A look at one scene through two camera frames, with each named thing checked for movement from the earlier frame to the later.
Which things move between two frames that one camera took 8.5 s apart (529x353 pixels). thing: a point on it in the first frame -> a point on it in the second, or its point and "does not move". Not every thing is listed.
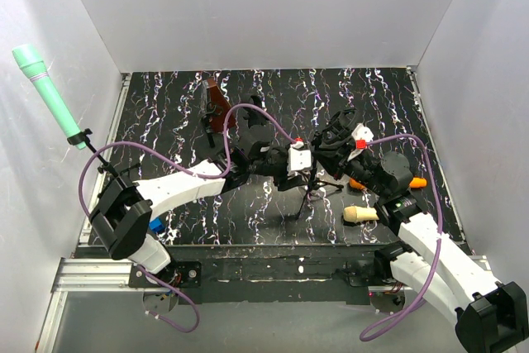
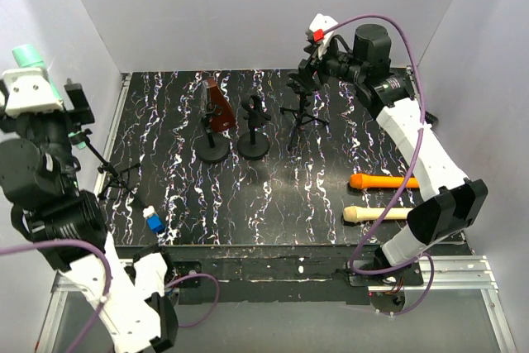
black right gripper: [329, 157] -> [307, 69]
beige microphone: [355, 213] does not move
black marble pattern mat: [167, 120] does not move
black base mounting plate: [322, 274] does not move
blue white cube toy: [157, 225] does not move
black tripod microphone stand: [316, 183] -> [300, 116]
